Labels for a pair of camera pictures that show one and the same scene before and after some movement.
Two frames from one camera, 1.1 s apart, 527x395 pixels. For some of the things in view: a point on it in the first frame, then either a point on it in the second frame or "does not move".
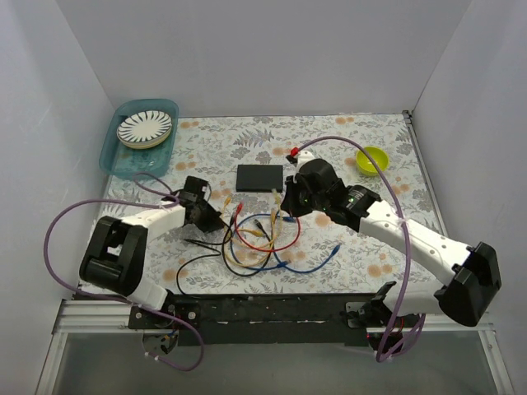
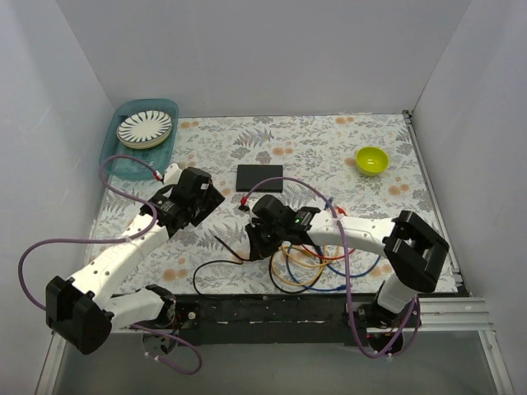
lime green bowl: (365, 164) does not move
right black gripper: (294, 199) -> (255, 244)
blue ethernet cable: (286, 264) -> (354, 276)
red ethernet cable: (238, 213) -> (342, 211)
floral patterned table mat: (264, 248) does not move
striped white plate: (145, 130) does not move
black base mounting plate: (254, 319) does not move
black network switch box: (259, 178) does not move
